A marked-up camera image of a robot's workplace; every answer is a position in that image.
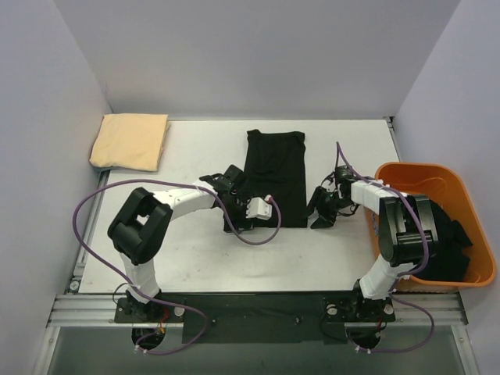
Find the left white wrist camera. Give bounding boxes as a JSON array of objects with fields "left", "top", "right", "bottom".
[{"left": 245, "top": 195, "right": 273, "bottom": 220}]

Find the black t shirt in bin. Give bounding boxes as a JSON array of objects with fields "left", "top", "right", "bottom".
[{"left": 417, "top": 201, "right": 473, "bottom": 282}]

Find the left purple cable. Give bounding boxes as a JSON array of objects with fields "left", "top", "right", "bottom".
[{"left": 73, "top": 178, "right": 282, "bottom": 355}]

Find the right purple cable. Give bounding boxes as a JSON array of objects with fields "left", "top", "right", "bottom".
[{"left": 335, "top": 141, "right": 437, "bottom": 355}]

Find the aluminium frame rail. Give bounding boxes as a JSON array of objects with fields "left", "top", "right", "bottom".
[{"left": 46, "top": 292, "right": 470, "bottom": 328}]

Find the folded cream t shirt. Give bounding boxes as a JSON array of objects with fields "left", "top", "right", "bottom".
[{"left": 89, "top": 113, "right": 169, "bottom": 172}]

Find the black graphic t shirt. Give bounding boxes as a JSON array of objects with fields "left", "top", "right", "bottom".
[{"left": 244, "top": 130, "right": 307, "bottom": 228}]

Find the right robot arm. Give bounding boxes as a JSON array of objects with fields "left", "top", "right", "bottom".
[{"left": 306, "top": 166, "right": 438, "bottom": 320}]

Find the purple cable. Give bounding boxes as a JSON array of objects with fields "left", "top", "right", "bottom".
[
  {"left": 73, "top": 178, "right": 282, "bottom": 355},
  {"left": 335, "top": 141, "right": 437, "bottom": 355}
]

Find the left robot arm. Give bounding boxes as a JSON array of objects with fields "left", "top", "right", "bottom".
[{"left": 107, "top": 165, "right": 272, "bottom": 322}]

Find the orange plastic bin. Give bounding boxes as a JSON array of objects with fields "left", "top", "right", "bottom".
[{"left": 375, "top": 162, "right": 497, "bottom": 293}]

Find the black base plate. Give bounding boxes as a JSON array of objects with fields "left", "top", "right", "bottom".
[{"left": 114, "top": 291, "right": 395, "bottom": 346}]

